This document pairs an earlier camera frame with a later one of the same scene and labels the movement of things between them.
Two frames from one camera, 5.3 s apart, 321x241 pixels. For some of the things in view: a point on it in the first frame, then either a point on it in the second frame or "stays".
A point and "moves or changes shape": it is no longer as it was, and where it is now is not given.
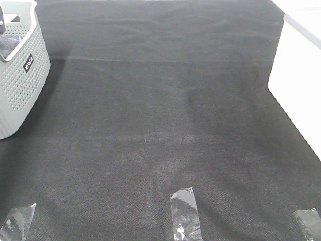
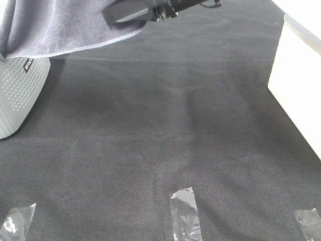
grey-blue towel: x=7 y=43 moves or changes shape
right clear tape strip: x=310 y=222 stays
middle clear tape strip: x=186 y=221 stays
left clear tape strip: x=15 y=226 stays
